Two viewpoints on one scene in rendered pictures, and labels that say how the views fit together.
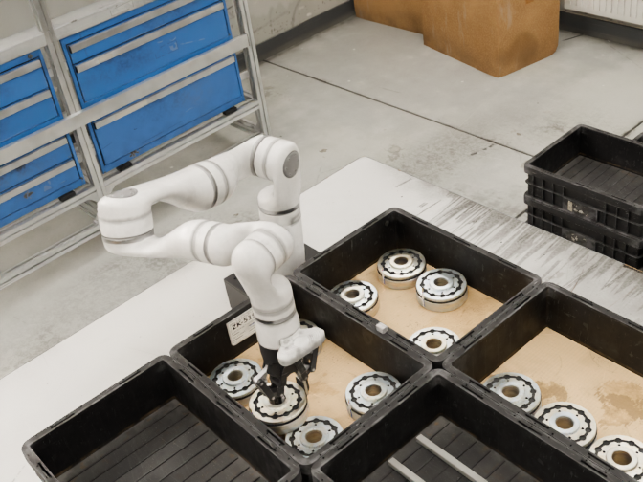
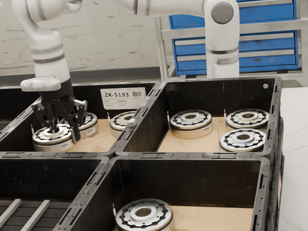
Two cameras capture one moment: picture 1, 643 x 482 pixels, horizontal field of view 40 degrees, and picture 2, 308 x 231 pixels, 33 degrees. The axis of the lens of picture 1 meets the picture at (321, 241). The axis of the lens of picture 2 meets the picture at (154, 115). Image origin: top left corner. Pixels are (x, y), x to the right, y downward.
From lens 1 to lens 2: 129 cm
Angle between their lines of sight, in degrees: 49
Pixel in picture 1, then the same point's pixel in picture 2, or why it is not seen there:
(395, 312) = (204, 144)
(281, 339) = (38, 76)
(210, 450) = not seen: hidden behind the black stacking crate
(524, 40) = not seen: outside the picture
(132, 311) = not seen: hidden behind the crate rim
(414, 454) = (63, 210)
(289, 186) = (217, 30)
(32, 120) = (274, 14)
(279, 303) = (35, 45)
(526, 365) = (201, 217)
